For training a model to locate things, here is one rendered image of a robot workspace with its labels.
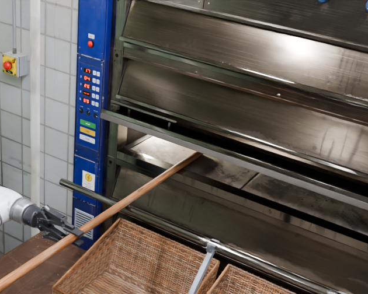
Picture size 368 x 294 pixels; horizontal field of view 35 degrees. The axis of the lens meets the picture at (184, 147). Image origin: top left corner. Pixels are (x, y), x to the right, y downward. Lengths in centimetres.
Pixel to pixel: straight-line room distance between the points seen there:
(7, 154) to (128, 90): 95
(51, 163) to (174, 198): 72
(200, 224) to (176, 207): 14
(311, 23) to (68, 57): 115
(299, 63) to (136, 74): 74
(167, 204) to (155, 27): 80
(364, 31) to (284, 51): 30
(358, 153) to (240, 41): 60
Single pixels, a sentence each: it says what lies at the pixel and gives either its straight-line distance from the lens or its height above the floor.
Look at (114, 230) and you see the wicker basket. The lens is 281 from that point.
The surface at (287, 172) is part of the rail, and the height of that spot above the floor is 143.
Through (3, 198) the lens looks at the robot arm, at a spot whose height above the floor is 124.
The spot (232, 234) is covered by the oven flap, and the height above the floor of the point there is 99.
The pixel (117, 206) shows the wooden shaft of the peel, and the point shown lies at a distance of 222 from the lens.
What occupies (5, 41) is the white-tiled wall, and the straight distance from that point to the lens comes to 300.
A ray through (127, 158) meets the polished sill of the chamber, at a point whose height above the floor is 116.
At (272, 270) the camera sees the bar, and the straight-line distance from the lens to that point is 207.
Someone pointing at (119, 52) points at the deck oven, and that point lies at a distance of 255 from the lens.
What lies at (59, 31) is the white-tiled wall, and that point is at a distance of 274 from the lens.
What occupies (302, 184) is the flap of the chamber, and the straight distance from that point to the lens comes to 214.
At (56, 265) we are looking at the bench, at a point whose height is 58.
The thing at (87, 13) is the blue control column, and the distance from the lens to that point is 258.
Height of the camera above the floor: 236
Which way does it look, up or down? 25 degrees down
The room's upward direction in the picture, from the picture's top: 7 degrees clockwise
